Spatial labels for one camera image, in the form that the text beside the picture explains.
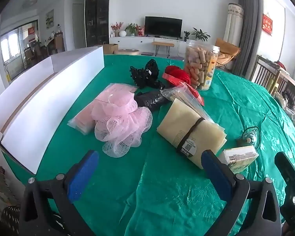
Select green tablecloth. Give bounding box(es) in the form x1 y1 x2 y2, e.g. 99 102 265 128
15 51 295 235

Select black beaded scrunchie bundle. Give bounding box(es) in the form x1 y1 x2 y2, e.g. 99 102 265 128
130 59 165 89

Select wooden railing furniture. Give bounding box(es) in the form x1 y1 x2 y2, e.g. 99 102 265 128
250 55 295 103

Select red gift bag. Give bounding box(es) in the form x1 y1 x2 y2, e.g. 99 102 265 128
162 73 204 106

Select white round vase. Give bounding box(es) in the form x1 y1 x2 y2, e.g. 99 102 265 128
119 30 127 37

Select wooden dining chair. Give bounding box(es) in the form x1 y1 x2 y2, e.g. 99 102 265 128
54 31 65 53

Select clear bag of sticks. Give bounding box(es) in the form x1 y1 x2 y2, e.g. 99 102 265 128
161 87 214 123

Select red yarn balls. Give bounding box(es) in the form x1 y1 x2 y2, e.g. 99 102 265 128
165 65 191 85

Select white standing air conditioner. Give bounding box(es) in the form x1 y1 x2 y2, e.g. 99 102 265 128
223 3 244 46

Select small beige packaged box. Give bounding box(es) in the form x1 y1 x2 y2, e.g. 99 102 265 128
218 146 259 174

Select floral patterned sofa cover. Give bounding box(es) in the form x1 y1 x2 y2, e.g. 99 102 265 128
0 137 28 236

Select dark tall display cabinet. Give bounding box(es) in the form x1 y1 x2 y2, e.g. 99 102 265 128
85 0 109 47

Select beige cloth with band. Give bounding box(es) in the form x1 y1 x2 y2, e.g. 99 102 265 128
157 99 227 169

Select pink mesh bath pouf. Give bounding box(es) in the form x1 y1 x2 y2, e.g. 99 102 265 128
94 91 153 158

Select oval wooden floor board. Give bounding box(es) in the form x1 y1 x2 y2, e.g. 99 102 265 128
114 49 141 55

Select black bag bundle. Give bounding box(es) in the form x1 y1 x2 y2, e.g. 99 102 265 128
134 90 169 112

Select purple floor mat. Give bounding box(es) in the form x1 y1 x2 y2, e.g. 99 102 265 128
169 56 184 61

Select red flower bouquet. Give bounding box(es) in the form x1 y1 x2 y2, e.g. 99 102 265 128
111 22 123 37

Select green patterned small item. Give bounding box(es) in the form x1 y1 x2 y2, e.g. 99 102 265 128
236 126 261 150

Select white tv cabinet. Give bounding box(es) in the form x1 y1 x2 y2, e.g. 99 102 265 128
109 36 186 56

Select orange butterfly chair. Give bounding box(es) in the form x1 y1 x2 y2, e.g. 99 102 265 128
215 38 241 72

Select brown cardboard box on floor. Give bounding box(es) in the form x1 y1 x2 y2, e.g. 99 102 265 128
97 44 119 55

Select white cardboard box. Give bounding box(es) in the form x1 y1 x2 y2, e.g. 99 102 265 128
0 46 104 174

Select black flat television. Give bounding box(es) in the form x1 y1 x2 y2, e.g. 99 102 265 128
144 16 183 38

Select clear jar of snacks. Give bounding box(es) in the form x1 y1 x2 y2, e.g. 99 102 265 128
184 40 219 91

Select wooden bench with metal legs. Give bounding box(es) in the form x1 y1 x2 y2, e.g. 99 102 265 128
151 41 175 58

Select pink cloths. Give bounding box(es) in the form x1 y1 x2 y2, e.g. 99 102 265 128
67 83 138 135

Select red wall hanging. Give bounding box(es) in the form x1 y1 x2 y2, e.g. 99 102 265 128
262 13 273 36

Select green potted plant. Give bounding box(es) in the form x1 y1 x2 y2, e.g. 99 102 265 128
192 28 211 41

